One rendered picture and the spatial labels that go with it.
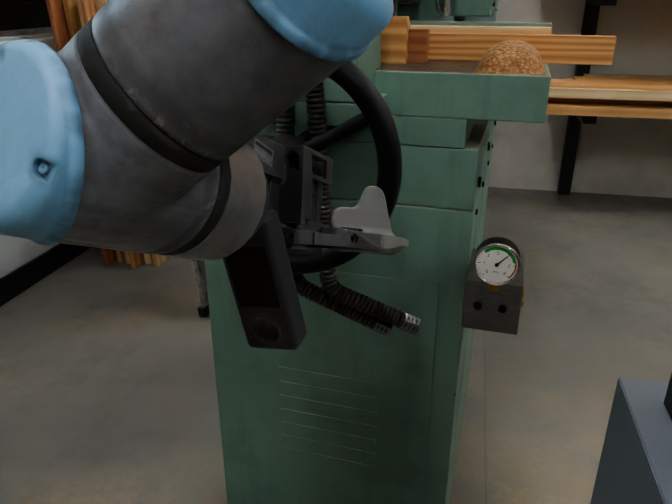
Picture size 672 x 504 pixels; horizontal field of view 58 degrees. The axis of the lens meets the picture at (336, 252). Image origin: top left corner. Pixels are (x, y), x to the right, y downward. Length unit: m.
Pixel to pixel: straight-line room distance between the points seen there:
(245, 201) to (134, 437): 1.27
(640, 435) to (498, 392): 0.99
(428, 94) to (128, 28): 0.61
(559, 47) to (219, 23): 0.77
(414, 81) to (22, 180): 0.64
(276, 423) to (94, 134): 0.93
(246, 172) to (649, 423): 0.56
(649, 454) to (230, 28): 0.62
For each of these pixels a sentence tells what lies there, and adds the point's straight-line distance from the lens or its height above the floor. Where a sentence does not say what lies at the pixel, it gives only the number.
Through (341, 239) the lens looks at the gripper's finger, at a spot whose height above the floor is 0.81.
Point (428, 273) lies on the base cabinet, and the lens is 0.92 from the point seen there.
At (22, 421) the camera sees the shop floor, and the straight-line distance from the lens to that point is 1.77.
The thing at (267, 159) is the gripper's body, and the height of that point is 0.88.
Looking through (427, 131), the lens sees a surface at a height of 0.82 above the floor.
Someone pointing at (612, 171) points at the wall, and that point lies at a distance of 3.55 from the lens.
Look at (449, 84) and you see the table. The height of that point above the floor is 0.89.
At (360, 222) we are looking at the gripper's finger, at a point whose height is 0.81.
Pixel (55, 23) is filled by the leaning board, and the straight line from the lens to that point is 2.38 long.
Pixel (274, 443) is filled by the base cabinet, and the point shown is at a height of 0.22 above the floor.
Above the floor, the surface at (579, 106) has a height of 0.54.
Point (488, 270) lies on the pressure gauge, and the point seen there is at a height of 0.65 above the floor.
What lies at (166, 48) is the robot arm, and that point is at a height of 0.98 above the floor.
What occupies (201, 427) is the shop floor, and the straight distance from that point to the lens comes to 1.60.
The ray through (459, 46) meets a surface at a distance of 0.99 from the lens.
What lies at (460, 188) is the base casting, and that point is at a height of 0.74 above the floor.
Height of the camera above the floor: 1.00
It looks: 23 degrees down
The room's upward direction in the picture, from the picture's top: straight up
